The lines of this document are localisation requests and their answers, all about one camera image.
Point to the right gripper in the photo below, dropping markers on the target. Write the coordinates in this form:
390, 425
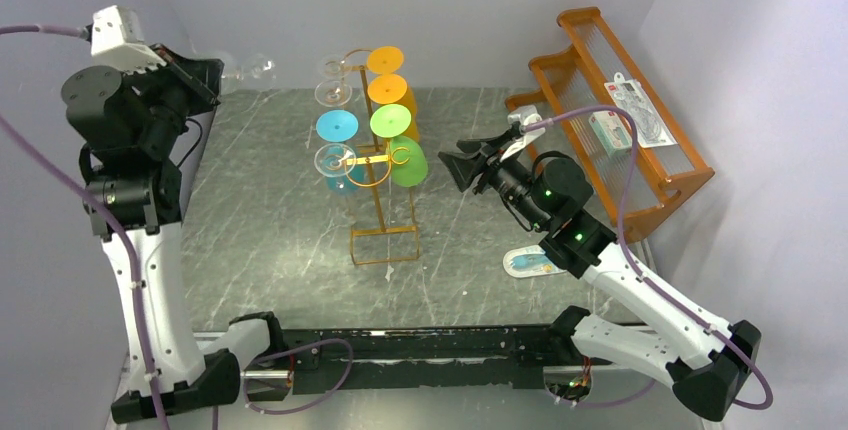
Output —
484, 166

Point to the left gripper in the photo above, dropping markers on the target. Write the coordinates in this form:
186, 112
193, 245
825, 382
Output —
202, 77

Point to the green plastic goblet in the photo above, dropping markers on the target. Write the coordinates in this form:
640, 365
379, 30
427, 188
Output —
409, 165

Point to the orange plastic goblet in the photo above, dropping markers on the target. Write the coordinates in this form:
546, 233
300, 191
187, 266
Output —
385, 60
393, 89

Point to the clear wine glass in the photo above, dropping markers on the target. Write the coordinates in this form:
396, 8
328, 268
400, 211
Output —
334, 94
333, 67

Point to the orange plastic goblet front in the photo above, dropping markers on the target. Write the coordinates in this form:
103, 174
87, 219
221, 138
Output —
385, 60

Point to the blue plastic goblet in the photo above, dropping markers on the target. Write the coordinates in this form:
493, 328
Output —
338, 126

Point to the clear flute glass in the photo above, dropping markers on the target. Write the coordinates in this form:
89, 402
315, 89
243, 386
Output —
336, 163

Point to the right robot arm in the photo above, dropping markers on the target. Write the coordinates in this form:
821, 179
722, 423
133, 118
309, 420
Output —
704, 359

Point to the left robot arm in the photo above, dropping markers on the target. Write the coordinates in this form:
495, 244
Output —
130, 121

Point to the toothbrush blister pack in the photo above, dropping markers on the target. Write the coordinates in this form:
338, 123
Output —
529, 262

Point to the small teal box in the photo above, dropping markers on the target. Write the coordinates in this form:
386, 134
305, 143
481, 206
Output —
613, 134

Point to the orange wooden shelf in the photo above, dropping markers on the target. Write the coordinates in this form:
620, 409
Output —
645, 176

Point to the white blister package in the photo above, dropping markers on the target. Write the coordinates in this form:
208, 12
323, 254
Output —
629, 95

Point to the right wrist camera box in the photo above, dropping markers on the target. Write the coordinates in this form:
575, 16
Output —
521, 118

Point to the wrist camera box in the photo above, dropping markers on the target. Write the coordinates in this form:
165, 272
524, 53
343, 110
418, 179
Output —
117, 41
521, 118

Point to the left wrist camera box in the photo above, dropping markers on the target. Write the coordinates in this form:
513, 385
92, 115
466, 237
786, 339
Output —
117, 41

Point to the gold wire wine glass rack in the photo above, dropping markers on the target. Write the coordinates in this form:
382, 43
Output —
372, 153

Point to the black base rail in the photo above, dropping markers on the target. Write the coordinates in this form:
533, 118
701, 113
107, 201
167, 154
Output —
518, 356

